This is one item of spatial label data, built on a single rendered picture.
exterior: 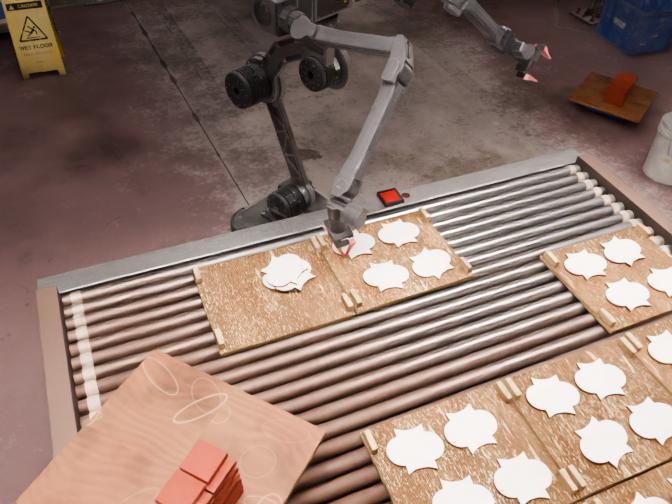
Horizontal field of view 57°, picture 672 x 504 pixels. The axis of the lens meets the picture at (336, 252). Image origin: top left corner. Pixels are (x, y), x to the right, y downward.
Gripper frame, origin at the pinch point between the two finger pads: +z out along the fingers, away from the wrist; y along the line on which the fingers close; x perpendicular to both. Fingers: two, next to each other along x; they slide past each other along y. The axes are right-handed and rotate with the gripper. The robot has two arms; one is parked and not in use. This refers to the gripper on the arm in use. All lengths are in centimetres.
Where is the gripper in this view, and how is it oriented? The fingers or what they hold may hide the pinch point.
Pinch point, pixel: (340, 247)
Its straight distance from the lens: 204.8
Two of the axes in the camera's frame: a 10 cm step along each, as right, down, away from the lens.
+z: 0.8, 6.9, 7.2
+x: -9.1, 3.4, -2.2
